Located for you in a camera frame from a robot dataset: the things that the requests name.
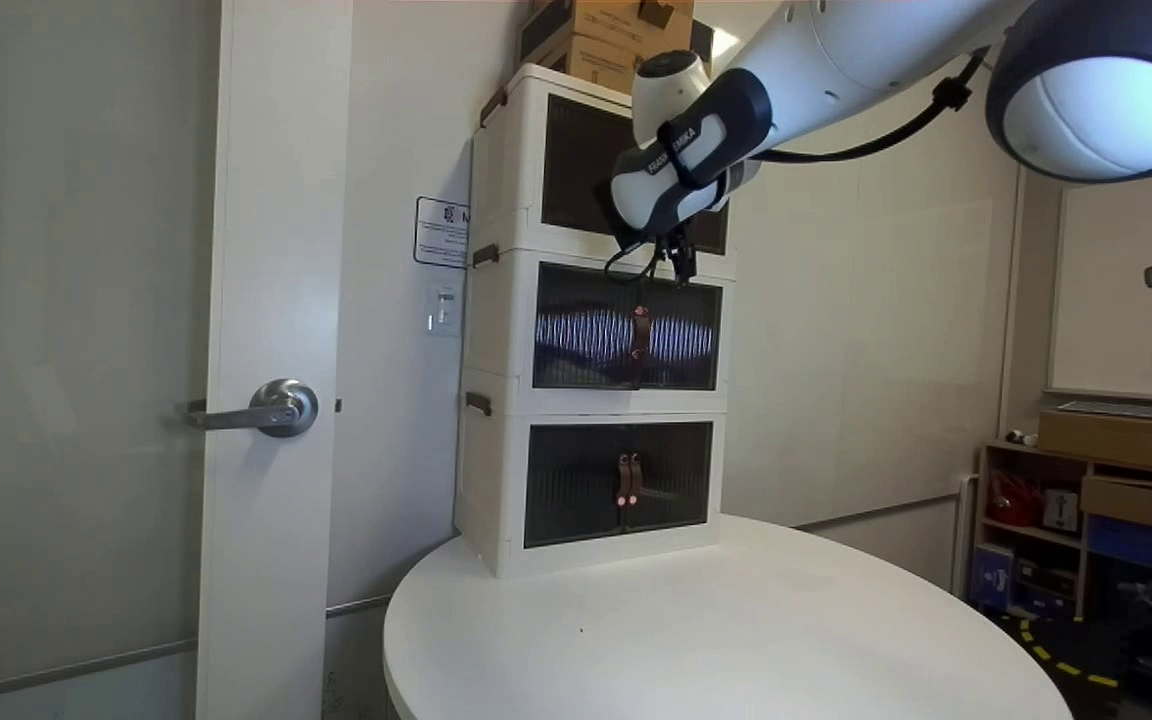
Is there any silver door lever handle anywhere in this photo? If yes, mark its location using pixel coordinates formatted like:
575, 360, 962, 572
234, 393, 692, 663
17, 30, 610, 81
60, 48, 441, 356
190, 376, 326, 441

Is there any white wall sign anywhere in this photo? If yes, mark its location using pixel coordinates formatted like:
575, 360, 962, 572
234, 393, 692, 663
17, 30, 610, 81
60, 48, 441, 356
412, 191, 471, 271

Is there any flat wide cardboard box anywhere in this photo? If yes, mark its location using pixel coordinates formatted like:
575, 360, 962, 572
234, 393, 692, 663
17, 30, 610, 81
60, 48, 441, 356
1036, 396, 1152, 474

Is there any small grey box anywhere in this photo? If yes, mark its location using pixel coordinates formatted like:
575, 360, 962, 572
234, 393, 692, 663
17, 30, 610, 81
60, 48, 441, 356
1039, 483, 1084, 537

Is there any white stacked storage cabinet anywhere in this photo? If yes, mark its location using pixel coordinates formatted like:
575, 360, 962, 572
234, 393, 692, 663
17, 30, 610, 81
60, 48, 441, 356
453, 61, 747, 578

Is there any wooden shelf unit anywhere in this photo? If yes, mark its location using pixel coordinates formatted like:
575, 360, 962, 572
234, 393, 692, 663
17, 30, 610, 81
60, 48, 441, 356
971, 434, 1152, 631

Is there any small brown cardboard box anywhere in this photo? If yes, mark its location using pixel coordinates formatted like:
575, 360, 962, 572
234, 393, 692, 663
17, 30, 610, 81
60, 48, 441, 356
1081, 471, 1152, 532

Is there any white door with glass panel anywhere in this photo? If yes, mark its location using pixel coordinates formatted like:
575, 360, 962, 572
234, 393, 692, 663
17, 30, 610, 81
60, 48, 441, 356
0, 0, 358, 720

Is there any tall blue box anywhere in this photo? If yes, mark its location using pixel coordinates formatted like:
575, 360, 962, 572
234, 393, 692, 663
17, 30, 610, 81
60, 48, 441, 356
971, 537, 1022, 616

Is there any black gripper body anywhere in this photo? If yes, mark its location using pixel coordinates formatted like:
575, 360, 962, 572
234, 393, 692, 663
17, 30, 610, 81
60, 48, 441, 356
650, 210, 711, 288

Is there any white wall switch plate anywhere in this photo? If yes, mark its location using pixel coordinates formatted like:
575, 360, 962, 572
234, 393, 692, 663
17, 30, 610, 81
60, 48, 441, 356
422, 293, 461, 334

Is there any wide blue box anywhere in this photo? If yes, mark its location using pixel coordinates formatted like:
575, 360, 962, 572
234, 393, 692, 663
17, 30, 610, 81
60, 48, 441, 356
1084, 517, 1152, 576

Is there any red storage item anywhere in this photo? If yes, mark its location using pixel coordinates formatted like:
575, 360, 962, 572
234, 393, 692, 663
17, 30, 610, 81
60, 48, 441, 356
990, 471, 1050, 532

